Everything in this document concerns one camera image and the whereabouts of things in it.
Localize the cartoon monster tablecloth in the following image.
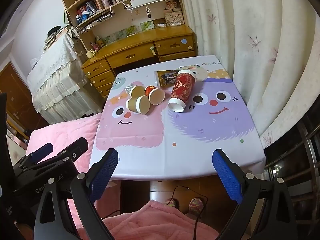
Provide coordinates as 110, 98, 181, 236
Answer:
90, 55, 265, 181

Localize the lace-covered piano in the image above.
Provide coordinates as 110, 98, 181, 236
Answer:
27, 31, 104, 125

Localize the right patterned slipper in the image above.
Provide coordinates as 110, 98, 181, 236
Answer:
187, 197, 205, 217

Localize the patterned slipper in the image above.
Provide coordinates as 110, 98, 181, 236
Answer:
164, 198, 179, 209
187, 197, 205, 217

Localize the checkered paper cup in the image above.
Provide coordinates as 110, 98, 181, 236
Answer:
125, 83, 145, 98

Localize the tall red paper cup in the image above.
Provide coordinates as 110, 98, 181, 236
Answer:
168, 69, 196, 113

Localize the pink bed blanket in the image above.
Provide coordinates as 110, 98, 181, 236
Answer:
25, 113, 121, 238

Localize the dark metal rack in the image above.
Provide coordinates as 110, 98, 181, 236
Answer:
264, 103, 319, 239

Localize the wooden desk with drawers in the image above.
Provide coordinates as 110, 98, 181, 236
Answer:
82, 25, 198, 98

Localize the brown sleeved paper cup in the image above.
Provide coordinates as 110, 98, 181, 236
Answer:
126, 95, 150, 115

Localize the wooden bookshelf hutch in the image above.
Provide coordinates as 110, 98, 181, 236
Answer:
55, 0, 186, 52

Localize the decorated cardboard box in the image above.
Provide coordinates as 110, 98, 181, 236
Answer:
164, 11, 184, 26

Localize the small red paper cup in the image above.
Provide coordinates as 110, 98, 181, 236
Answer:
144, 85, 165, 106

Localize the left patterned slipper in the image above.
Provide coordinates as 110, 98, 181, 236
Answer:
164, 198, 179, 209

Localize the pink fleece robe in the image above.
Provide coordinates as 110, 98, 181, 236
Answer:
103, 200, 219, 239

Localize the white floral curtain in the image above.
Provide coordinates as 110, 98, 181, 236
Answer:
183, 0, 319, 147

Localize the clear printed plastic cup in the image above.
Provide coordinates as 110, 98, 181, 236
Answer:
155, 70, 179, 87

